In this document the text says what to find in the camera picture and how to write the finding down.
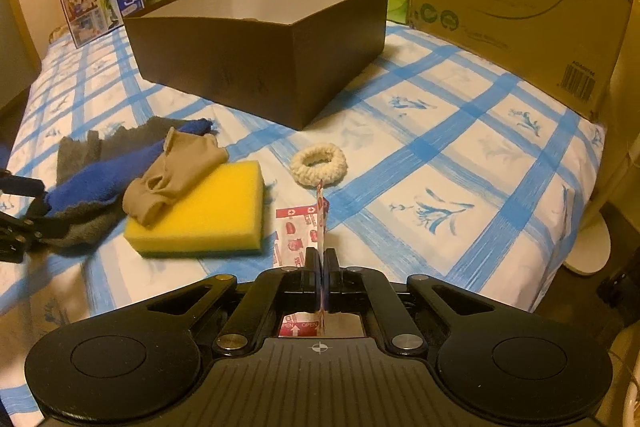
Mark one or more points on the blue towel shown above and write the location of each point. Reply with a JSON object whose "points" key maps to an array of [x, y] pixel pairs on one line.
{"points": [[105, 177]]}

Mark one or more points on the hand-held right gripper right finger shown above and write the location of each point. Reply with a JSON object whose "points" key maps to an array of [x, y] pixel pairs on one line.
{"points": [[332, 272]]}

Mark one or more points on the brown box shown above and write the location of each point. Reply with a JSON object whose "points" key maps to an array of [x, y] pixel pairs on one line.
{"points": [[250, 67]]}

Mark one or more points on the red white adhesive bandage strip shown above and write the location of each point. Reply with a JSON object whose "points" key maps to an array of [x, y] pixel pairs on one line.
{"points": [[322, 217], [295, 237]]}

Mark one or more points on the yellow sponge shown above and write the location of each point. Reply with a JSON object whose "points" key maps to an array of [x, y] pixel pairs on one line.
{"points": [[215, 212]]}

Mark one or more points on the blue milk carton with photos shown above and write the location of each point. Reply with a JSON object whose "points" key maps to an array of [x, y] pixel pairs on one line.
{"points": [[95, 7]]}

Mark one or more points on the yellow cloth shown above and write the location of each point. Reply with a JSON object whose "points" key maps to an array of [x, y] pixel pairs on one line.
{"points": [[57, 34]]}

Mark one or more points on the blue checked bed sheet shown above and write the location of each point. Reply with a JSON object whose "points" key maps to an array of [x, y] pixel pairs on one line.
{"points": [[450, 132]]}

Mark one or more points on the white stand fan base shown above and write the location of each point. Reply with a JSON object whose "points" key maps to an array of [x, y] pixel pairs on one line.
{"points": [[592, 247]]}

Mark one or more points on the beige stocking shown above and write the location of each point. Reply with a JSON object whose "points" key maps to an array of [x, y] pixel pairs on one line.
{"points": [[160, 187]]}

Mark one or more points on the grey cloth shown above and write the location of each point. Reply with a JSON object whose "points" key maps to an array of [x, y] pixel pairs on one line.
{"points": [[80, 152]]}

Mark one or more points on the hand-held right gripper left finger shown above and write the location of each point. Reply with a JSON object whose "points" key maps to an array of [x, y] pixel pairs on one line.
{"points": [[310, 272]]}

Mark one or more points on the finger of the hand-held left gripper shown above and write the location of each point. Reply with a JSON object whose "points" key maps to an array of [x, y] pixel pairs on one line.
{"points": [[22, 187], [20, 239]]}

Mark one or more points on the large cardboard box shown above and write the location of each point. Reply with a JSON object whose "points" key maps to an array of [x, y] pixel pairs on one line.
{"points": [[510, 2]]}

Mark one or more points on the cream knitted scrunchie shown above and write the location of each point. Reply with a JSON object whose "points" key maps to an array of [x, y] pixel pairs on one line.
{"points": [[302, 174]]}

